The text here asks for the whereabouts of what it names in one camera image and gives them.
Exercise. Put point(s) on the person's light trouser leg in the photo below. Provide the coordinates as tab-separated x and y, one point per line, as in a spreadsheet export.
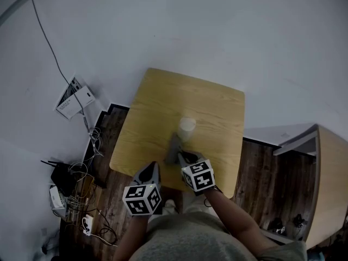
198	204

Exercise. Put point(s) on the grey wall trim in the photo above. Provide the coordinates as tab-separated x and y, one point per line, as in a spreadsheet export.
16	6

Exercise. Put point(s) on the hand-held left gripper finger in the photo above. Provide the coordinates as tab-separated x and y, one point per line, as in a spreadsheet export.
157	177
136	180

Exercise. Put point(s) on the white wall network panel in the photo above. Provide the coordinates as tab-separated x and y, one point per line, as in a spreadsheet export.
76	99

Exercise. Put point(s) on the person's white shoe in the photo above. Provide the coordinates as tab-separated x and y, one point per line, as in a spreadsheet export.
169	207

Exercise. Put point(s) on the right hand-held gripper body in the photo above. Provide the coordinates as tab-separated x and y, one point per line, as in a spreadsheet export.
199	177

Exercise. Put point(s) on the person's grey shirt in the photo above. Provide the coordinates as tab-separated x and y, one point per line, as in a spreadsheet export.
190	241

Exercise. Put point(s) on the brown cardboard box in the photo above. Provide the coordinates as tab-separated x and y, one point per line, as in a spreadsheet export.
85	189

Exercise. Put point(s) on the wooden side table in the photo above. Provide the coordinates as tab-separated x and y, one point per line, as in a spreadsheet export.
334	186

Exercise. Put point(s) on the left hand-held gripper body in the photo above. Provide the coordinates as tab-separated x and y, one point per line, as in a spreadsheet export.
140	200

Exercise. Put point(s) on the person's left forearm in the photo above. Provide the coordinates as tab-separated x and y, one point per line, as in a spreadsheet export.
130	238

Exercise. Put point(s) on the black router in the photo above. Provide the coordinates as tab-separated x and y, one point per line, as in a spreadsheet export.
62	177

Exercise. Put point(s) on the white power strip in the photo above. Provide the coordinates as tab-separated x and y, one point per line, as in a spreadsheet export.
87	224

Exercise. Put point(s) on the white paper cup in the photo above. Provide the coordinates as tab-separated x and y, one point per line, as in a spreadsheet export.
187	128

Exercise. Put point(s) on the small black floor device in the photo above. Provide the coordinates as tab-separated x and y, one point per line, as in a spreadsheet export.
277	226
300	220

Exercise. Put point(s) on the person's right forearm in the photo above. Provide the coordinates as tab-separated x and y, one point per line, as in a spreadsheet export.
236	219

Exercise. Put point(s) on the white modem box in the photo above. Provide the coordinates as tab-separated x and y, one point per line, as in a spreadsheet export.
56	200

